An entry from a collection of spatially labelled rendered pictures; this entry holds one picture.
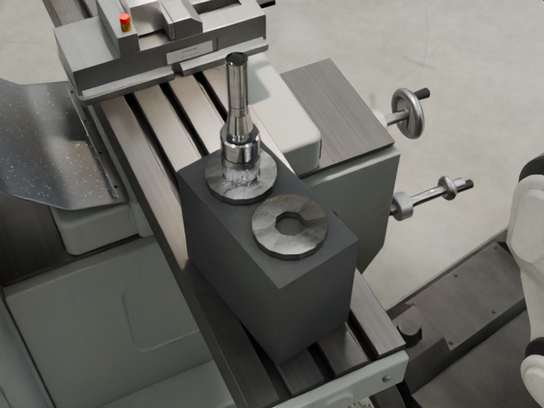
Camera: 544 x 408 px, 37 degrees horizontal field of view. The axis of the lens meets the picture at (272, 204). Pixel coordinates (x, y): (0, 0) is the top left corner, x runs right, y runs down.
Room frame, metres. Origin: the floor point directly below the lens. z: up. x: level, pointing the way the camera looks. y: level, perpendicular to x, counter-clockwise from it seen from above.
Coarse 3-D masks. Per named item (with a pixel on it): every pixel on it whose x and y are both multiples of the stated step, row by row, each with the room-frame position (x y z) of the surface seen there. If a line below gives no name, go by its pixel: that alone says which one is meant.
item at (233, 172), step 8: (224, 152) 0.64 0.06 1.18; (232, 152) 0.64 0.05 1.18; (248, 152) 0.64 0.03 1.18; (256, 152) 0.65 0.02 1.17; (224, 160) 0.64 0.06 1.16; (232, 160) 0.64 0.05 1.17; (240, 160) 0.64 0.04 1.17; (248, 160) 0.64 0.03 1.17; (256, 160) 0.65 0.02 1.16; (224, 168) 0.65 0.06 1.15; (232, 168) 0.64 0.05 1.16; (240, 168) 0.64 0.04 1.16; (248, 168) 0.64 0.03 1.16; (256, 168) 0.65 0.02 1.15; (224, 176) 0.65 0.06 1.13; (232, 176) 0.64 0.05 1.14; (240, 176) 0.64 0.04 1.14; (248, 176) 0.64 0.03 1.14; (256, 176) 0.65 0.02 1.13; (232, 184) 0.64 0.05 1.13; (240, 184) 0.64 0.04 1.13; (248, 184) 0.64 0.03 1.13
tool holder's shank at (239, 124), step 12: (228, 60) 0.66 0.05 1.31; (240, 60) 0.66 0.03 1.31; (228, 72) 0.65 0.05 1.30; (240, 72) 0.65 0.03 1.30; (228, 84) 0.65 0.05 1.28; (240, 84) 0.65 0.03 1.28; (228, 96) 0.65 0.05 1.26; (240, 96) 0.65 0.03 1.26; (228, 108) 0.65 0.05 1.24; (240, 108) 0.65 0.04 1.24; (228, 120) 0.65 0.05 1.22; (240, 120) 0.65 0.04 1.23; (228, 132) 0.65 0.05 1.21; (240, 132) 0.64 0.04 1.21
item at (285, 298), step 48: (192, 192) 0.64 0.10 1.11; (240, 192) 0.63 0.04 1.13; (288, 192) 0.64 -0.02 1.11; (192, 240) 0.65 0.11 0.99; (240, 240) 0.56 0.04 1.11; (288, 240) 0.55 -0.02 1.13; (336, 240) 0.56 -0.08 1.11; (240, 288) 0.56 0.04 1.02; (288, 288) 0.50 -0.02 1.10; (336, 288) 0.55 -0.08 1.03; (288, 336) 0.50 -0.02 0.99
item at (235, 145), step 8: (224, 128) 0.67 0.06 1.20; (256, 128) 0.67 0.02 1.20; (224, 136) 0.65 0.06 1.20; (248, 136) 0.65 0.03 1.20; (256, 136) 0.65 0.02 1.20; (224, 144) 0.64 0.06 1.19; (232, 144) 0.64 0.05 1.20; (240, 144) 0.64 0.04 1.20; (248, 144) 0.64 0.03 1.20; (256, 144) 0.65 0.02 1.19; (240, 152) 0.64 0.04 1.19
